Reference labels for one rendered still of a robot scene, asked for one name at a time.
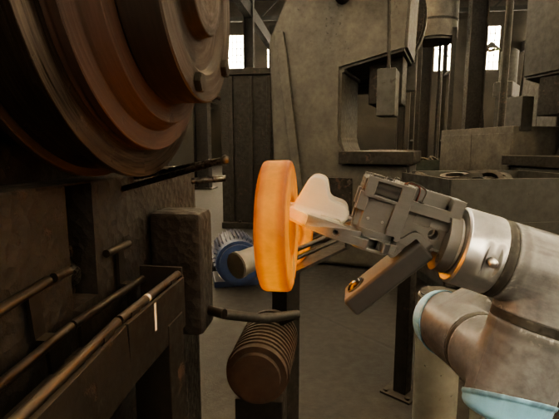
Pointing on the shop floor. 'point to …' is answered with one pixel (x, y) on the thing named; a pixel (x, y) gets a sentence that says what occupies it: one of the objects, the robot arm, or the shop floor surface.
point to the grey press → (547, 94)
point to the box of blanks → (495, 199)
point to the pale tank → (437, 30)
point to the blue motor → (230, 242)
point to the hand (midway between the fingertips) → (279, 209)
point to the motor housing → (262, 369)
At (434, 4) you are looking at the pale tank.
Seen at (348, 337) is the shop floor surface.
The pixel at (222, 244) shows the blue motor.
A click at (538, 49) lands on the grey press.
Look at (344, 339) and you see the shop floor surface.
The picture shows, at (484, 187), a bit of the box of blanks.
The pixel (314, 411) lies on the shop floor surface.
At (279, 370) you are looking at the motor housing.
